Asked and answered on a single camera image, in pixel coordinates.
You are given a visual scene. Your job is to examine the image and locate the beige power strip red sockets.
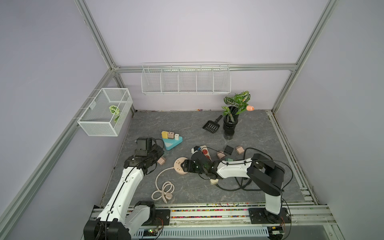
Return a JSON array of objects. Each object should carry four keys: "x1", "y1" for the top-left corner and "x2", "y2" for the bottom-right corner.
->
[{"x1": 200, "y1": 145, "x2": 212, "y2": 161}]

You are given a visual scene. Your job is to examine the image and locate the pink plug from round socket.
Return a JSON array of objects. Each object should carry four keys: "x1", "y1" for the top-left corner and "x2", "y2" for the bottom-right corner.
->
[{"x1": 157, "y1": 156, "x2": 166, "y2": 166}]

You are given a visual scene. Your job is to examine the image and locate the round pink power socket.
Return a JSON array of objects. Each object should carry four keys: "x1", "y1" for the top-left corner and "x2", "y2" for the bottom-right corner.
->
[{"x1": 174, "y1": 157, "x2": 187, "y2": 175}]

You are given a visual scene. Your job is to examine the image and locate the pink USB charger plug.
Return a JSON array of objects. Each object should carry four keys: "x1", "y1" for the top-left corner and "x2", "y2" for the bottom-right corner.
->
[
  {"x1": 167, "y1": 132, "x2": 175, "y2": 139},
  {"x1": 217, "y1": 151, "x2": 227, "y2": 160},
  {"x1": 236, "y1": 146, "x2": 245, "y2": 155}
]

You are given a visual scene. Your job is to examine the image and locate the teal triangular power socket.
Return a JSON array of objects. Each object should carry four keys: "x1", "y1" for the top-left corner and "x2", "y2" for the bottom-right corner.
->
[{"x1": 163, "y1": 136, "x2": 183, "y2": 151}]

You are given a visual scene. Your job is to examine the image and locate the yellow USB charger plug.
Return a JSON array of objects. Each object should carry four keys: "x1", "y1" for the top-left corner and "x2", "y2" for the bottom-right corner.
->
[{"x1": 162, "y1": 131, "x2": 168, "y2": 139}]

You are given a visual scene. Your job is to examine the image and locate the black USB charger plug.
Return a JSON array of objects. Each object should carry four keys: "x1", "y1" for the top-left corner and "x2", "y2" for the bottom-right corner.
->
[{"x1": 224, "y1": 146, "x2": 234, "y2": 155}]

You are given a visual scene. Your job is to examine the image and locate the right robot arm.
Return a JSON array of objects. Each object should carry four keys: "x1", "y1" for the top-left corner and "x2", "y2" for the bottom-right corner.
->
[{"x1": 181, "y1": 151, "x2": 285, "y2": 216}]

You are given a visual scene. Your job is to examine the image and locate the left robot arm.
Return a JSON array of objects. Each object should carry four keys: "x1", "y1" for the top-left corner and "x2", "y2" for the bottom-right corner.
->
[{"x1": 83, "y1": 137, "x2": 164, "y2": 240}]

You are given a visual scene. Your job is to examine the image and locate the black litter scoop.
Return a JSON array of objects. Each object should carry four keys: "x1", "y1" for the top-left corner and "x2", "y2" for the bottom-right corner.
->
[{"x1": 203, "y1": 115, "x2": 223, "y2": 134}]

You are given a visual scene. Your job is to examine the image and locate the black plant pot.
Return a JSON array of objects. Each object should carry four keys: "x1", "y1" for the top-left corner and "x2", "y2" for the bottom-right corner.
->
[{"x1": 223, "y1": 106, "x2": 239, "y2": 140}]

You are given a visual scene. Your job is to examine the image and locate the green leaf in basket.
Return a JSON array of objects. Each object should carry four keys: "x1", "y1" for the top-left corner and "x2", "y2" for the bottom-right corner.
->
[{"x1": 109, "y1": 105, "x2": 120, "y2": 116}]

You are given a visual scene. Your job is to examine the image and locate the green artificial plant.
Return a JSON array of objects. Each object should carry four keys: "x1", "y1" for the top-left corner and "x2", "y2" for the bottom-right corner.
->
[{"x1": 222, "y1": 91, "x2": 251, "y2": 123}]

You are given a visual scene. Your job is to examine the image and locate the white mesh wall basket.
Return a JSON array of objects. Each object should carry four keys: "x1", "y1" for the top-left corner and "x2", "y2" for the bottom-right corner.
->
[{"x1": 77, "y1": 88, "x2": 133, "y2": 137}]

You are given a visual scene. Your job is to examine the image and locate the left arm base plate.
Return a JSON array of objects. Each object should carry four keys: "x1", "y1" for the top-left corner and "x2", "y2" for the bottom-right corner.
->
[{"x1": 142, "y1": 209, "x2": 171, "y2": 227}]

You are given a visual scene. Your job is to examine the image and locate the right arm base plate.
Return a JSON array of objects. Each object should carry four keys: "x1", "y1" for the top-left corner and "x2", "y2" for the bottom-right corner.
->
[{"x1": 249, "y1": 208, "x2": 292, "y2": 225}]

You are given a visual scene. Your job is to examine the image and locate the white wire wall shelf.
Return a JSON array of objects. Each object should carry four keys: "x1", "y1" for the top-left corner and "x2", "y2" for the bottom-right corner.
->
[{"x1": 141, "y1": 62, "x2": 232, "y2": 95}]

